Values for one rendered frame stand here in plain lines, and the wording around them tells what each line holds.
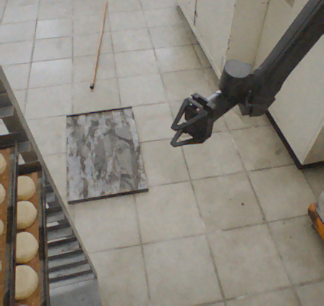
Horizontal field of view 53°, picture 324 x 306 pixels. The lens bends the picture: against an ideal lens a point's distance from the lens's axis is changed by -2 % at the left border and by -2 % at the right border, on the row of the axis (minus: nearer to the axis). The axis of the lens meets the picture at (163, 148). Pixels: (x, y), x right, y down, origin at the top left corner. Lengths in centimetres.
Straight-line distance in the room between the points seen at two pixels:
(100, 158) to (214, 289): 87
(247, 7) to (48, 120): 130
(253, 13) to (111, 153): 107
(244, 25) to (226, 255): 119
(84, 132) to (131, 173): 41
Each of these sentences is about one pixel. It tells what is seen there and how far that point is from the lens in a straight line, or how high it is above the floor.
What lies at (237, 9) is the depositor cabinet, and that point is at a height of 58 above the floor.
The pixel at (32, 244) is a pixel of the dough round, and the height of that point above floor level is 88.
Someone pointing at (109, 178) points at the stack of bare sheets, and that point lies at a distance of 171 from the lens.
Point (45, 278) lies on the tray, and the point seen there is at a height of 86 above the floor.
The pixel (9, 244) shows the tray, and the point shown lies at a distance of 55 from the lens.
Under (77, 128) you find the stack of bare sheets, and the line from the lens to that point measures 197.
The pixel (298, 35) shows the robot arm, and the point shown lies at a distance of 72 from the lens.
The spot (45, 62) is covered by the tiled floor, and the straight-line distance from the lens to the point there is 256.
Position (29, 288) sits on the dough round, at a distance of 59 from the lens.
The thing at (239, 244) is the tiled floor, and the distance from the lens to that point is 157.
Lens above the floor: 141
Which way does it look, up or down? 51 degrees down
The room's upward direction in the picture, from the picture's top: straight up
